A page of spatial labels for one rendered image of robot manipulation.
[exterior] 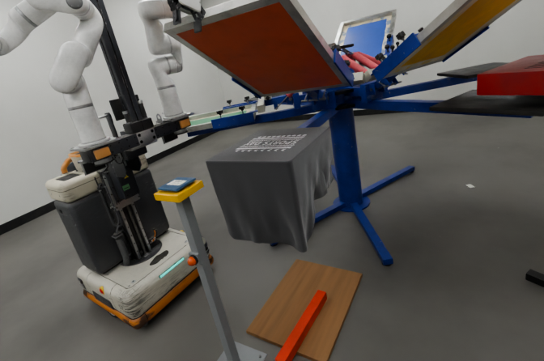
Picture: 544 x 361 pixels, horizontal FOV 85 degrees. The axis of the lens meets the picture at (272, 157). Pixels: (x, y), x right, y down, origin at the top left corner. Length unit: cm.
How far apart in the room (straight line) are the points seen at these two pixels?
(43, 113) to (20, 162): 67
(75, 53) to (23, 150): 352
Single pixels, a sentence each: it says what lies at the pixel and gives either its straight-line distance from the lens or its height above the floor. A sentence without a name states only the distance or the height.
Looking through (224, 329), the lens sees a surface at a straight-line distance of 152.
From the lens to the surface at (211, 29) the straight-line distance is 134.
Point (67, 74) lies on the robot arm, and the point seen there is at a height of 142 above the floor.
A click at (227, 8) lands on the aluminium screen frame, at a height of 153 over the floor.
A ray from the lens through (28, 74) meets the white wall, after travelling 495.
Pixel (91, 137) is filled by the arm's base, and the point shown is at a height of 117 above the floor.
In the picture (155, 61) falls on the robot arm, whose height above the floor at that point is 143.
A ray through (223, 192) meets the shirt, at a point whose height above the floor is 79.
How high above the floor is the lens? 133
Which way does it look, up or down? 18 degrees down
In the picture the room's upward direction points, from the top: 12 degrees counter-clockwise
